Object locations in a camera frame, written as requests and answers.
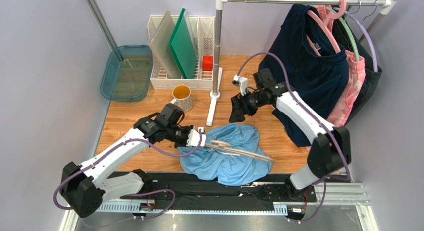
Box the beige plastic hanger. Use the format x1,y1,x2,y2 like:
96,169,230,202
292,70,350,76
205,140,275,163

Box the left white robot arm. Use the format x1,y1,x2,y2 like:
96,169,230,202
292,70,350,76
53,103,205,218

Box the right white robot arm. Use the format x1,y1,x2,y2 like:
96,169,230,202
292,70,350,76
229,69,351,200

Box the navy blue shorts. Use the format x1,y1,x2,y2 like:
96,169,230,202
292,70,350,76
257,4,350,148

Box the pink patterned shorts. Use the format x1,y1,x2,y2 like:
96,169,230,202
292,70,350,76
312,5,365,127

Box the green plastic hanger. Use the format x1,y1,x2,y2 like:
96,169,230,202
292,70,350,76
325,6,361,62

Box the black shorts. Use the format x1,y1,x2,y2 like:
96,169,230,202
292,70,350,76
332,20,383,124

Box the pink plastic hanger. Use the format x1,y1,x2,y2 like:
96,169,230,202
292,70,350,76
307,0,347,53

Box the lavender plastic hanger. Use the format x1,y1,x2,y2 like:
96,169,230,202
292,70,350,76
344,11,378,73

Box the white floral mug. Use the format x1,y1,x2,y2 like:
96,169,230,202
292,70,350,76
170,84,193,112

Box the red cube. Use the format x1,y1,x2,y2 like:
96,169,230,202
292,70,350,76
202,55,214,71

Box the teal plastic basket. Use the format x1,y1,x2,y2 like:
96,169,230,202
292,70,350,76
100,45,154,102

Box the white dish rack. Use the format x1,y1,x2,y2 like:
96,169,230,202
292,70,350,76
148,13,215,91

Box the green cutting board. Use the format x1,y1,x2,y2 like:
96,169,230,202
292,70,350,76
169,8,198,79

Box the grey cutting board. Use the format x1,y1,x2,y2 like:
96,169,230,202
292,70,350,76
148,11,182,79

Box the silver clothes rack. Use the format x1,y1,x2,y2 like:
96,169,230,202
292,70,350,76
206,0,400,127

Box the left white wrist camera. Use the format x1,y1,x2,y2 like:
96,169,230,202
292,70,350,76
186,127,206,147

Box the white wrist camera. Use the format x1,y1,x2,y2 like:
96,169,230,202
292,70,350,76
232,75,249,96
186,127,206,147

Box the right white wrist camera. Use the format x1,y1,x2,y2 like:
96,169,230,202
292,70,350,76
232,75,249,96

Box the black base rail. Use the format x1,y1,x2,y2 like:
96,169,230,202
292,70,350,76
103,171,325,213

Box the grey metal wall pole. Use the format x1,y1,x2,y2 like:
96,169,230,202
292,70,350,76
85,0,118,50

